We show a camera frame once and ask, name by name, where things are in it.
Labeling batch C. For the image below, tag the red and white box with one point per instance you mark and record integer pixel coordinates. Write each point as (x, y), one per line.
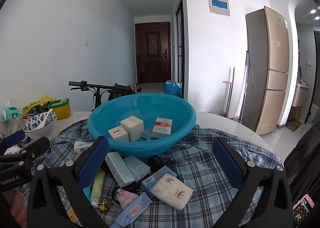
(162, 128)

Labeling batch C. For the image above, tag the blue plastic basin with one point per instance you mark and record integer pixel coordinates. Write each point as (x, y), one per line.
(120, 108)

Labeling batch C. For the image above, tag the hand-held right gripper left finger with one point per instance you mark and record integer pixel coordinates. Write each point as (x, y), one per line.
(92, 165)

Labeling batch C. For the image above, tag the patterned door mat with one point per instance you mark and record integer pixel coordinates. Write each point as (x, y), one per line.
(292, 124)

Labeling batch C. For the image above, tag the black bicycle bag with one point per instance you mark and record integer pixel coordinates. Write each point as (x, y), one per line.
(120, 90)

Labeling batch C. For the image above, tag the green tissue pack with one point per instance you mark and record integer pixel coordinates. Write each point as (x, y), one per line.
(12, 113)

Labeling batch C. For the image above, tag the small blue packet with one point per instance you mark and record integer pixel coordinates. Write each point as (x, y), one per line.
(147, 135)

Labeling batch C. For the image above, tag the brown paper bag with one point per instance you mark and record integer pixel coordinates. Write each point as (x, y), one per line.
(133, 87)

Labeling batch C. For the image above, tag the black bicycle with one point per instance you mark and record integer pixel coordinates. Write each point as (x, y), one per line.
(96, 98)

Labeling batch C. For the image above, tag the blue and pink tube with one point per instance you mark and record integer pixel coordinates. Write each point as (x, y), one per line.
(132, 211)

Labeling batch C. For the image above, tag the brown entrance door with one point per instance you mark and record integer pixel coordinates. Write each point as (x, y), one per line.
(152, 67)

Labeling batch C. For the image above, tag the dark jacket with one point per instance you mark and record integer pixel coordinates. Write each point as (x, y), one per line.
(305, 163)

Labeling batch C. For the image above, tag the blue box with barcode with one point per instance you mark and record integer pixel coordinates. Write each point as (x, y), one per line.
(152, 181)

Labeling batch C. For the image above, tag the small teal tube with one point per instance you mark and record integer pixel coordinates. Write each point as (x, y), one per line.
(87, 193)

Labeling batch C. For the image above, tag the person's left hand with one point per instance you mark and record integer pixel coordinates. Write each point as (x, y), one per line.
(17, 208)

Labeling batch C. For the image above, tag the orange and blue packet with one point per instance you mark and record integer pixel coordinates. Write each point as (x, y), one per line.
(73, 216)

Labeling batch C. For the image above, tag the light green tube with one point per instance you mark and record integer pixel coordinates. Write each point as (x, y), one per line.
(98, 185)

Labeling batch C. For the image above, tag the clear plastic bag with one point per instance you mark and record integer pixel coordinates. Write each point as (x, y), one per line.
(10, 126)

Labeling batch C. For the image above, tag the blue plaid cloth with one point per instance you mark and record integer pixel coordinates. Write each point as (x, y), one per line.
(205, 175)

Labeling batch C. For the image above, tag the white box with barcode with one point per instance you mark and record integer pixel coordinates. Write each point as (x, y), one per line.
(117, 134)

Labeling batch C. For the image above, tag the green-lidded container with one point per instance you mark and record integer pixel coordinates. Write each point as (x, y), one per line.
(61, 111)

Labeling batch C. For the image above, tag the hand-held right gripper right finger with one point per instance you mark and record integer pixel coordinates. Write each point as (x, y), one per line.
(228, 165)

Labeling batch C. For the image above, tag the pink-cased phone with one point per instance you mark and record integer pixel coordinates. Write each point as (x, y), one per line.
(302, 209)

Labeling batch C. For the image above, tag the cream square box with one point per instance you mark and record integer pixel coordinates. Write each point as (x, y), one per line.
(133, 128)

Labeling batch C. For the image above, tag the gold refrigerator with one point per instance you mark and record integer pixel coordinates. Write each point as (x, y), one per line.
(275, 80)

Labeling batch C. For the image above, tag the white light switch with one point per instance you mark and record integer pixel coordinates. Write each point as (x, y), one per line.
(85, 41)

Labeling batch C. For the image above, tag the black-framed glass door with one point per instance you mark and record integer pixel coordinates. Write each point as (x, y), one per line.
(179, 42)

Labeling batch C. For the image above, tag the blue plastic bag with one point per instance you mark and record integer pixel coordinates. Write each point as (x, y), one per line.
(172, 89)

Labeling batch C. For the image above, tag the long teal box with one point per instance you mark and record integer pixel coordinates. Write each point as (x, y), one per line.
(120, 169)

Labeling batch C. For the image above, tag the small black jar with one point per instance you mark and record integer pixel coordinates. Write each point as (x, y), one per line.
(155, 161)

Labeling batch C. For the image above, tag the blue patterned ceramic bowl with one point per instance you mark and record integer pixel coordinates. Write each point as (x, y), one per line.
(42, 123)

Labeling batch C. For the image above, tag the light blue box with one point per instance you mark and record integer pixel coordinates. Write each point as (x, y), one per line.
(137, 168)

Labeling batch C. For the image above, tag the beige sink cabinet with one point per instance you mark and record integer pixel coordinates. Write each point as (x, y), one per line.
(300, 95)

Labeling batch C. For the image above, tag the yellow plastic bag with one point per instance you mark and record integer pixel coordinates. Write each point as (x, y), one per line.
(43, 99)

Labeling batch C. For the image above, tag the white spoon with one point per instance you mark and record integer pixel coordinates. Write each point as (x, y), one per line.
(48, 113)

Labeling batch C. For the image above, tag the white tissue packet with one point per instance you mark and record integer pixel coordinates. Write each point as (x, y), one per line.
(172, 191)

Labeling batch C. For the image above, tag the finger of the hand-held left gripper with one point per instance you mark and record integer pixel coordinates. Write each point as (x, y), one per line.
(15, 138)
(37, 144)

